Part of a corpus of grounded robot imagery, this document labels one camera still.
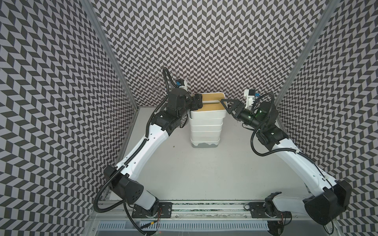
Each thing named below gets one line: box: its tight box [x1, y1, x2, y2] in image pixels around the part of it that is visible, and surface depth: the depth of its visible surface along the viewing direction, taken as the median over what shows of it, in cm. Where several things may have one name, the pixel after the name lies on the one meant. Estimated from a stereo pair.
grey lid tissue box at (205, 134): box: [190, 129, 222, 140], surface depth 87 cm
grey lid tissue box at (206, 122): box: [189, 117, 225, 126], surface depth 75 cm
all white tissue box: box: [190, 140, 220, 148], surface depth 93 cm
